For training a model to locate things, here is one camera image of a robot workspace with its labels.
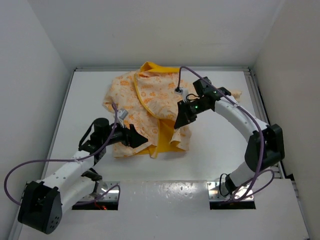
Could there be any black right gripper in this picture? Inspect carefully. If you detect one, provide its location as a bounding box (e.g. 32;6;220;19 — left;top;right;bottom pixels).
174;98;210;129

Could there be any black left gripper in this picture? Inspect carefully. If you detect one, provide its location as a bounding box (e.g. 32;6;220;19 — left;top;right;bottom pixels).
102;118;148;148

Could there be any orange patterned yellow-lined jacket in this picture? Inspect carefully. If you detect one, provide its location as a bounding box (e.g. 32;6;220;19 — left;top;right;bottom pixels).
101;61;243;159

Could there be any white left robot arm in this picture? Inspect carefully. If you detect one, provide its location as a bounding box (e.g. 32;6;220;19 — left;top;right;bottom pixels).
17;117;148;235

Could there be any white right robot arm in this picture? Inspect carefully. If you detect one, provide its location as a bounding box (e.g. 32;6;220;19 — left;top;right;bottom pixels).
174;77;285;197

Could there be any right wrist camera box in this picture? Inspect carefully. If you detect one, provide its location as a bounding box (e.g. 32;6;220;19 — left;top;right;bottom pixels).
174;86;189;96

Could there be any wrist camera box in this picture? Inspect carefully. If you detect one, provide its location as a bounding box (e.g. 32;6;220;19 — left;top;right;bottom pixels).
117;108;128;121
174;86;189;96

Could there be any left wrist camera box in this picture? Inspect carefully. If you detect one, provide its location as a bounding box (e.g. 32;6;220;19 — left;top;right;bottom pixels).
117;108;128;121

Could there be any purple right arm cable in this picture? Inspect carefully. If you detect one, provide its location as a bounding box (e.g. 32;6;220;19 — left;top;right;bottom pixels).
176;65;275;202

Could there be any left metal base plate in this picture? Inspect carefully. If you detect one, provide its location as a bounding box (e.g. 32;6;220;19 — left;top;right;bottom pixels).
75;181;121;206

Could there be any metal base plate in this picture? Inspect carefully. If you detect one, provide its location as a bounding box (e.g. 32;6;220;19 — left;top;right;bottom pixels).
207;181;250;203
75;181;121;206

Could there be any aluminium frame rail back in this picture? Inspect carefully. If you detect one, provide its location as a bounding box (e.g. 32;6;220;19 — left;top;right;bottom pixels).
74;66;250;73

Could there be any aluminium frame rail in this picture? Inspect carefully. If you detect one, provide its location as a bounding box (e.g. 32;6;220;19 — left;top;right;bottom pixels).
247;67;311;240
74;66;250;73

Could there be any aluminium frame rail right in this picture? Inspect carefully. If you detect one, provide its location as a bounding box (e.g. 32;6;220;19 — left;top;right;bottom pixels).
247;67;311;240

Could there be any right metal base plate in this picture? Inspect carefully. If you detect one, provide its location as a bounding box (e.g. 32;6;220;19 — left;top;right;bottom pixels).
207;181;250;203

